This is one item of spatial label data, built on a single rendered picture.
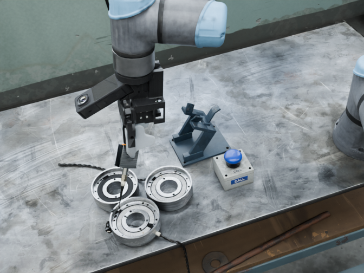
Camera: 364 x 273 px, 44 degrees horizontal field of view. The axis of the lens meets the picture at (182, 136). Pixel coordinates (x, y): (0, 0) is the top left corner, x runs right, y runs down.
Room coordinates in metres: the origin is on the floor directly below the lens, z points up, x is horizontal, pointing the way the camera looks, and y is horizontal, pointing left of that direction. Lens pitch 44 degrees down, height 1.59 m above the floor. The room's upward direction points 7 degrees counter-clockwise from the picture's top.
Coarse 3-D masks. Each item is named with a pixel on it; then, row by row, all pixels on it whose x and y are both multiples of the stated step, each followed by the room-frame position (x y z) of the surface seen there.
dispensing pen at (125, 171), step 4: (120, 144) 0.67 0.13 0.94; (120, 148) 0.66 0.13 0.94; (120, 152) 0.66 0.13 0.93; (116, 156) 0.66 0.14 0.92; (120, 156) 0.65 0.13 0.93; (116, 160) 0.65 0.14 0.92; (120, 160) 0.64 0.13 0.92; (116, 164) 0.64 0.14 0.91; (124, 168) 0.64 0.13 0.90; (128, 168) 0.64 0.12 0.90; (124, 172) 0.63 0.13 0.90; (124, 176) 0.63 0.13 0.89; (124, 180) 0.62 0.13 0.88; (124, 184) 0.62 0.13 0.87; (120, 192) 0.61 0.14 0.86; (120, 196) 0.61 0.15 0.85; (120, 200) 0.60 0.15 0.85
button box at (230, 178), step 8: (240, 152) 0.70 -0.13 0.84; (216, 160) 0.68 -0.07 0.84; (224, 160) 0.68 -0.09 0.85; (248, 160) 0.67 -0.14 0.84; (216, 168) 0.68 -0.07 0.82; (224, 168) 0.66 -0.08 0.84; (232, 168) 0.65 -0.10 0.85; (240, 168) 0.65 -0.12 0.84; (248, 168) 0.65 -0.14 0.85; (224, 176) 0.63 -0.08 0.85; (232, 176) 0.63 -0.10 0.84; (240, 176) 0.64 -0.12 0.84; (248, 176) 0.64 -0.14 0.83; (224, 184) 0.63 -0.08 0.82; (232, 184) 0.63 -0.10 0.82; (240, 184) 0.64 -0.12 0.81
